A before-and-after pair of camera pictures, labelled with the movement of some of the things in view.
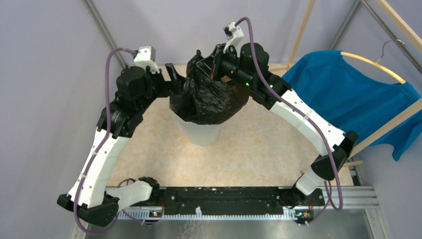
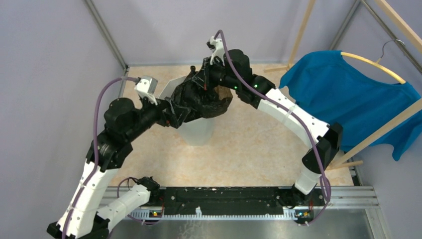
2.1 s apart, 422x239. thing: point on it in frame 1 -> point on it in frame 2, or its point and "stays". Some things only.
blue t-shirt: x=353 y=100 stays
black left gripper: x=171 y=87 -> x=175 y=117
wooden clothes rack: x=391 y=123 stays
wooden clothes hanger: x=377 y=63 stays
